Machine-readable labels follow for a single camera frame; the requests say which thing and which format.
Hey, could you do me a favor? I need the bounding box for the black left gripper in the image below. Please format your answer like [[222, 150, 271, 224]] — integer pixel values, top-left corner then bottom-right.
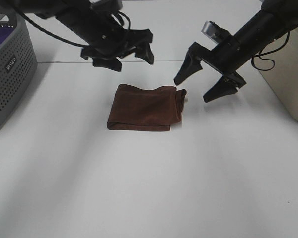
[[79, 14, 154, 72]]

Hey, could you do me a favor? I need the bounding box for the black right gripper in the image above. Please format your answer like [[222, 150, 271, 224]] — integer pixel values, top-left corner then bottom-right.
[[174, 27, 246, 103]]

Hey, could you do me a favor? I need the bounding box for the brown towel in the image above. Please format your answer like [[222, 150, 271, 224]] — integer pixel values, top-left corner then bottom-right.
[[107, 84, 187, 132]]

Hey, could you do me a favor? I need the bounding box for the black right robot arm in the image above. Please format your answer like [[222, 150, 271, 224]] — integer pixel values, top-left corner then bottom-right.
[[174, 0, 298, 103]]

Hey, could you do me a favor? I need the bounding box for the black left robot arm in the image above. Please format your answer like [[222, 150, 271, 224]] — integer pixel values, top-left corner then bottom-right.
[[8, 0, 154, 72]]

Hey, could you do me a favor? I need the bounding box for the beige plastic basket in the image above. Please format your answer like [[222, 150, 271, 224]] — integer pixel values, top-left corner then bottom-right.
[[260, 28, 298, 121]]

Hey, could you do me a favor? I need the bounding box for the grey perforated laundry basket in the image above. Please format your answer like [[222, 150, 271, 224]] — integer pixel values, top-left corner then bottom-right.
[[0, 13, 37, 129]]

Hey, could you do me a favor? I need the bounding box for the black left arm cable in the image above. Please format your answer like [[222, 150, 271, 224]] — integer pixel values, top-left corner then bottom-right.
[[13, 4, 131, 48]]

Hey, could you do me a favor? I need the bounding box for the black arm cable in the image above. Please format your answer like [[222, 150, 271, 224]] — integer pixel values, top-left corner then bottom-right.
[[13, 4, 131, 48], [250, 29, 291, 71]]

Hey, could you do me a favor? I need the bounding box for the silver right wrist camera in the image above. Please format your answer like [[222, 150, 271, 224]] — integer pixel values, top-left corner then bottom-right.
[[201, 21, 222, 44]]

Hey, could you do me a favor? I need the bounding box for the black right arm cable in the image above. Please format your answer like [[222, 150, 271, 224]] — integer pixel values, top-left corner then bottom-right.
[[250, 29, 291, 71]]

